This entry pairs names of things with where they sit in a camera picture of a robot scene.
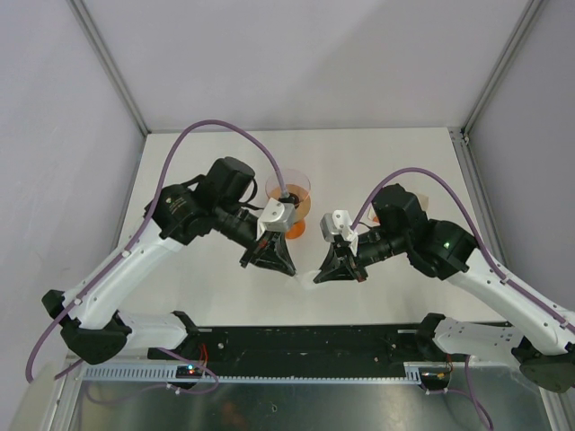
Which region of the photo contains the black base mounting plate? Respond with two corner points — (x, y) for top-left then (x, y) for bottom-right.
(174, 324), (453, 377)

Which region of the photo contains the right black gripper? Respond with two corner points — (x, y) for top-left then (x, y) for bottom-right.
(314, 227), (410, 284)

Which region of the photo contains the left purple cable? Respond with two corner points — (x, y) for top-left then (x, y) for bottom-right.
(25, 119), (288, 405)

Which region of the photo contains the orange glass carafe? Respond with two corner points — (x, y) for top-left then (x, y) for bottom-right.
(285, 219), (306, 240)

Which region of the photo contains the right aluminium table rail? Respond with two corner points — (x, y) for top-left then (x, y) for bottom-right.
(447, 128), (509, 268)

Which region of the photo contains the grey slotted cable duct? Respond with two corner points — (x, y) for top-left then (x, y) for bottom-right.
(81, 363), (421, 385)

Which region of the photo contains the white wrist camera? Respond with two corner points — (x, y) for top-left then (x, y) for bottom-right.
(320, 210), (358, 256)
(256, 198), (301, 240)

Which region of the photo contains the wooden dripper collar ring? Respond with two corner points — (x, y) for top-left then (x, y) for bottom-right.
(269, 183), (313, 222)

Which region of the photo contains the orange coffee filter packet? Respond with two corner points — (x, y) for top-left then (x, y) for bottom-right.
(368, 207), (429, 225)

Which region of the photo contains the right aluminium frame post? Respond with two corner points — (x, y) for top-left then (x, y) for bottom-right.
(460, 0), (549, 136)

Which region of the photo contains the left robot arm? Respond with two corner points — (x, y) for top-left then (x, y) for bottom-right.
(42, 156), (296, 365)

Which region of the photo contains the white paper coffee filter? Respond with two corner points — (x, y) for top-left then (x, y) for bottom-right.
(291, 270), (319, 291)

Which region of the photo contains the left aluminium frame post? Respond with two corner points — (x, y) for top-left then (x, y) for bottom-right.
(66, 0), (150, 136)

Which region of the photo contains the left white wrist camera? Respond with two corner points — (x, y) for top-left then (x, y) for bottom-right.
(256, 198), (301, 240)

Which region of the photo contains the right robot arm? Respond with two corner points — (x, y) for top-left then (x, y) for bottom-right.
(314, 184), (574, 393)

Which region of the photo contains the aluminium frame post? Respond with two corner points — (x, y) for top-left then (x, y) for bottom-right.
(460, 0), (549, 136)
(66, 0), (150, 136)

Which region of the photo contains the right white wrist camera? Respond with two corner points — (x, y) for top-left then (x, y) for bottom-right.
(320, 210), (358, 256)

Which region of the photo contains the clear glass dripper cone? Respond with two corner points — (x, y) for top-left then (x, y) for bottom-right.
(265, 169), (311, 202)

